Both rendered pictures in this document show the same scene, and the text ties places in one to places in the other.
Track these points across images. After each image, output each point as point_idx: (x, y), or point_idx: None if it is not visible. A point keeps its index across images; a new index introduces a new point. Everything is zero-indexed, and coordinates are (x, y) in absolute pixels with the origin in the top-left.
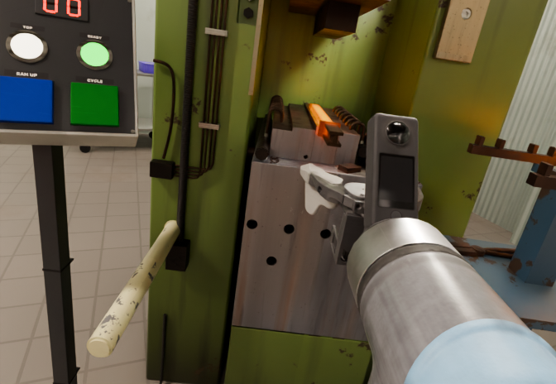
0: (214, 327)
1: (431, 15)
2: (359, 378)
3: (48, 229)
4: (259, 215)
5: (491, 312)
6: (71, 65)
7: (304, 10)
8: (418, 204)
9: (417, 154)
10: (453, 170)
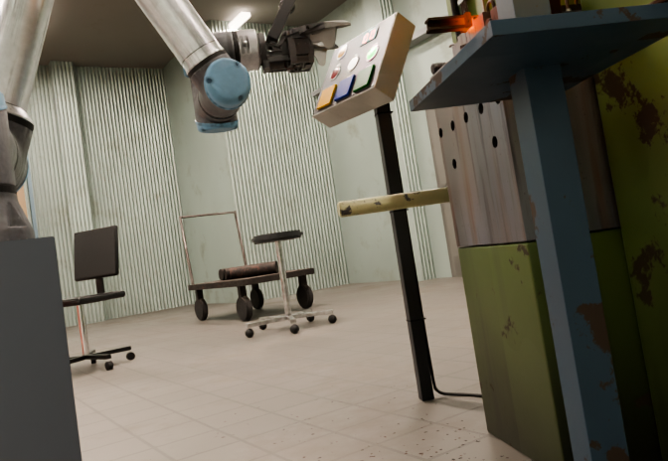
0: None
1: None
2: (533, 305)
3: (386, 179)
4: (440, 122)
5: None
6: (363, 64)
7: None
8: (299, 28)
9: (280, 7)
10: None
